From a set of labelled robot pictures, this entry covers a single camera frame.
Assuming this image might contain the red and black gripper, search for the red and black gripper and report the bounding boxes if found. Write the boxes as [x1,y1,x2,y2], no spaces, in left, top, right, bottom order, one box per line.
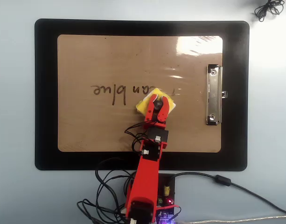
[142,93,170,143]

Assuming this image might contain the yellow sponge with black knob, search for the yellow sponge with black knob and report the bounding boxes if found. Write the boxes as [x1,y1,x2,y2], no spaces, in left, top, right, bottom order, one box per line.
[135,87,177,118]

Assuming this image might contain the controller board with lit LEDs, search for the controller board with lit LEDs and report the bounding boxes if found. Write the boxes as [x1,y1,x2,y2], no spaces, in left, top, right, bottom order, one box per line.
[156,197,176,224]

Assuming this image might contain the silver metal clipboard clip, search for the silver metal clipboard clip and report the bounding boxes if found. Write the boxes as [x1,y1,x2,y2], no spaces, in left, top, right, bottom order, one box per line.
[205,64,229,126]

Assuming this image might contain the brown clipboard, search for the brown clipboard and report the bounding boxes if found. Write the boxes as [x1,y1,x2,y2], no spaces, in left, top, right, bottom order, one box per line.
[57,34,223,154]

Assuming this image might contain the black rectangular desk mat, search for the black rectangular desk mat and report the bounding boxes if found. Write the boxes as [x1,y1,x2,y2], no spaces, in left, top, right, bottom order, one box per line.
[34,18,250,172]

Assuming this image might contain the black power cable with ferrite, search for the black power cable with ferrite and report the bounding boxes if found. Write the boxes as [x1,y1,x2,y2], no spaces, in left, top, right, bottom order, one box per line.
[164,172,286,216]

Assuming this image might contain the black servo cables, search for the black servo cables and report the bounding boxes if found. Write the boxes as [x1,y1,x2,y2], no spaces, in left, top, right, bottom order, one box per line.
[77,121,148,224]

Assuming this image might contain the thin red wire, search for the thin red wire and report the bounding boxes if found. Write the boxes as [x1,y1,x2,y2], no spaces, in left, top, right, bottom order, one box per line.
[156,203,181,215]

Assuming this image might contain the silver USB cable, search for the silver USB cable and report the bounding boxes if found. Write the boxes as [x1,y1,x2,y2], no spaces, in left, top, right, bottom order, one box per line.
[175,214,286,224]

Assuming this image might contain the coiled black cable bundle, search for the coiled black cable bundle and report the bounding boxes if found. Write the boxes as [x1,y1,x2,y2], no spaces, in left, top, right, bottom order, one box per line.
[253,0,286,22]

